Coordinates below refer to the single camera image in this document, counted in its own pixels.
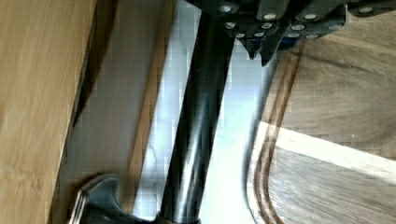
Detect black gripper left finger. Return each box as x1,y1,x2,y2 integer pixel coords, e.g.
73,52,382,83
239,37,262,60

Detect black paper towel pole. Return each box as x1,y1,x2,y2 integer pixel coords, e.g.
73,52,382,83
155,13,234,224

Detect wooden drawer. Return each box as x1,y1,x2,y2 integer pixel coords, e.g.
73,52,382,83
49,0,177,224

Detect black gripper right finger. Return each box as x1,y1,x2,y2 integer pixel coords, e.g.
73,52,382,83
256,0,290,66

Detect white paper towel roll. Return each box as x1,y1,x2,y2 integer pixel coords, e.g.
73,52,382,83
247,12,395,224

